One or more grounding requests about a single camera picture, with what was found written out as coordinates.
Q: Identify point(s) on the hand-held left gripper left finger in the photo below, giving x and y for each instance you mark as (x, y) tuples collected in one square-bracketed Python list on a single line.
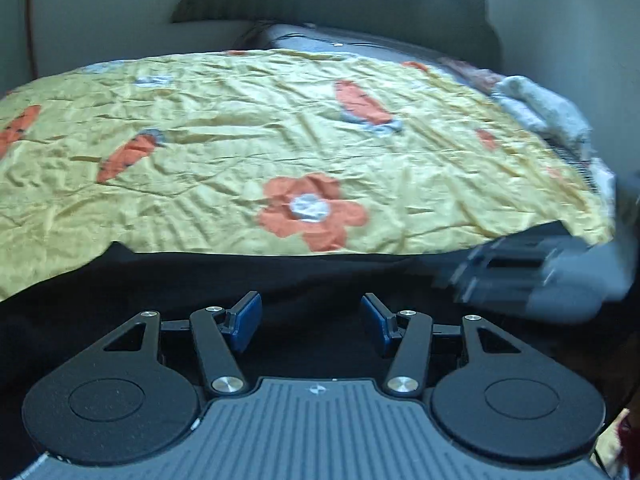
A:
[(246, 320)]

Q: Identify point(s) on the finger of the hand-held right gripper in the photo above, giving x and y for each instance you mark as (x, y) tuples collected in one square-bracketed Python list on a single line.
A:
[(505, 262)]

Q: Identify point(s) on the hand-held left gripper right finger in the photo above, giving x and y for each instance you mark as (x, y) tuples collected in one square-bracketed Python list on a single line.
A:
[(376, 321)]

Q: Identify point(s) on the black pants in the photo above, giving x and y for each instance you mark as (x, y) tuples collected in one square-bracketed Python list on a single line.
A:
[(310, 280)]

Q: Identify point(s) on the white fluffy cloth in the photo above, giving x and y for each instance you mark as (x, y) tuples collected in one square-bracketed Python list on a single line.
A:
[(545, 105)]

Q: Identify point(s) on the yellow floral blanket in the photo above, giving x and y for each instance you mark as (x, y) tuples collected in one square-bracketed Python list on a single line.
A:
[(240, 150)]

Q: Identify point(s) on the grey patterned pillow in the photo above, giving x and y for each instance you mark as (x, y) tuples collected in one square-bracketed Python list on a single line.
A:
[(350, 40)]

